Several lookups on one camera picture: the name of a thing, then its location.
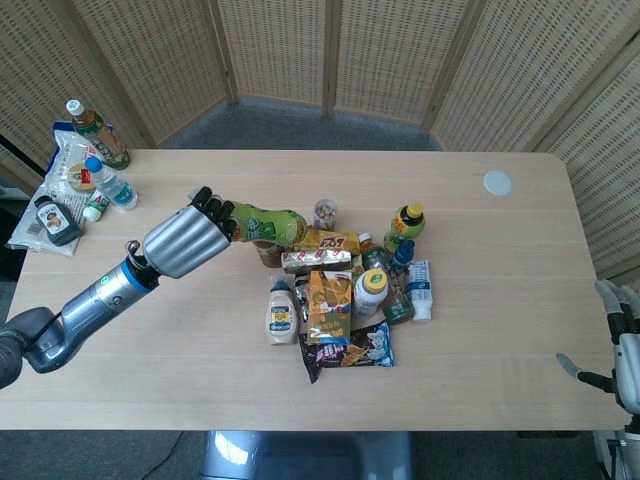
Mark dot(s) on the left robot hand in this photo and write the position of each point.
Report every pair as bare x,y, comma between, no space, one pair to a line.
185,240

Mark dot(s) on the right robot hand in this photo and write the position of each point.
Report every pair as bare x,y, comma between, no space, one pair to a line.
629,350

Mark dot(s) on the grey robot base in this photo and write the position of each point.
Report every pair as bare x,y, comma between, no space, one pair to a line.
305,457

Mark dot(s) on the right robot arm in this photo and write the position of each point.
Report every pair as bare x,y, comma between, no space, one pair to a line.
631,445

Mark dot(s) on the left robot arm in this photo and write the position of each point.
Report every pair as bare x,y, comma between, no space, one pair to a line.
80,310

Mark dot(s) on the brown milk tea bottle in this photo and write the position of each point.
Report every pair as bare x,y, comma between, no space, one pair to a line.
270,254

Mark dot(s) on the large green tea bottle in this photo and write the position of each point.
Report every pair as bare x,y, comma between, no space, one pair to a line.
102,140

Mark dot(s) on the green tea bottle orange cap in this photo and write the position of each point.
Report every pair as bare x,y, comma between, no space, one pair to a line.
372,255

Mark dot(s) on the clear water bottle blue cap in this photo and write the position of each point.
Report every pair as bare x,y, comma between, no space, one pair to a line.
115,187

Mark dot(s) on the green white tube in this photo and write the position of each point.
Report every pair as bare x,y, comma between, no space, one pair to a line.
97,206

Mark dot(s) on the round tin red label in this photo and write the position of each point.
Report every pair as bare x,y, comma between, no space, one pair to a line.
81,177

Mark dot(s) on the Hellmann's mayonnaise bottle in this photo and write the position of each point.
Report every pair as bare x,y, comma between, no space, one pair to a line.
281,320

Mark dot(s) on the clear wrapped snack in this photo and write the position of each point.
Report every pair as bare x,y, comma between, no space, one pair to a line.
301,300

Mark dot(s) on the dark soy sauce bottle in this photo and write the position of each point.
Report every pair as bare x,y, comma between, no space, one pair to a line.
55,222

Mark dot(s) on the silver foil snack bag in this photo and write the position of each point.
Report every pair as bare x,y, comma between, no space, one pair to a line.
315,261

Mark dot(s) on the small clear nut jar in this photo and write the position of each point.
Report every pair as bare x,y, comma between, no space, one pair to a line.
325,215

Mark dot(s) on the yellow snack bag red print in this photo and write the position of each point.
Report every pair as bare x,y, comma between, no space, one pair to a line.
332,241

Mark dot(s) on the white printed food bag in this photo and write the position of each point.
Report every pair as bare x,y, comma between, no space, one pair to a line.
30,225

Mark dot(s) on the orange green snack box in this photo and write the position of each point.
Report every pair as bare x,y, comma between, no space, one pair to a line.
327,310

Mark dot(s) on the white bottle yellow cap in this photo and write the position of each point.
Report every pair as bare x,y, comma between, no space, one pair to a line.
370,295

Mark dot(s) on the chocolate croissant snack pack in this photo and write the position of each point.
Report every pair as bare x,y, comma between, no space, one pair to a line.
350,352

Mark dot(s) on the white bottle blue label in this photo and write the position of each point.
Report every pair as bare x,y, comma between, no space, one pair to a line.
421,290

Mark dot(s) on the blue plastic bottle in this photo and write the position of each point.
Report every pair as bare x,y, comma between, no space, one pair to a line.
404,256

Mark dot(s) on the brown bottle dark green label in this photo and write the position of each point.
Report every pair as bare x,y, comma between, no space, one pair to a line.
398,307

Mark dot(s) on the woven folding screen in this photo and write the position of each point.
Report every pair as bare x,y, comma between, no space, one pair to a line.
350,55

